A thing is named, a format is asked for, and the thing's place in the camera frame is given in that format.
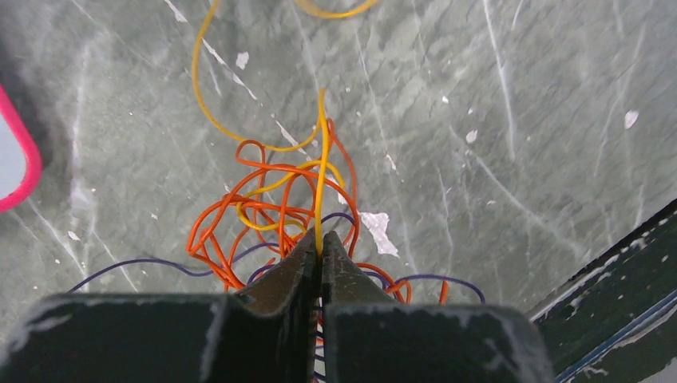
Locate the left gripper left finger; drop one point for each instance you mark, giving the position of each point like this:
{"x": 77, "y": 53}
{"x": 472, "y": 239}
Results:
{"x": 262, "y": 333}

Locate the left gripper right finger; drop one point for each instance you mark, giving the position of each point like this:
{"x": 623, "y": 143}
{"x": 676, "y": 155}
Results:
{"x": 371, "y": 337}

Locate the pink framed whiteboard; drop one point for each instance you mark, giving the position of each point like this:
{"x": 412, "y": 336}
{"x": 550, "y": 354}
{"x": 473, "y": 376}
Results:
{"x": 21, "y": 162}

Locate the black aluminium base frame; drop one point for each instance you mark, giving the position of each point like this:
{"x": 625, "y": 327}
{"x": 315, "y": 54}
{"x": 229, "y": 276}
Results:
{"x": 615, "y": 320}

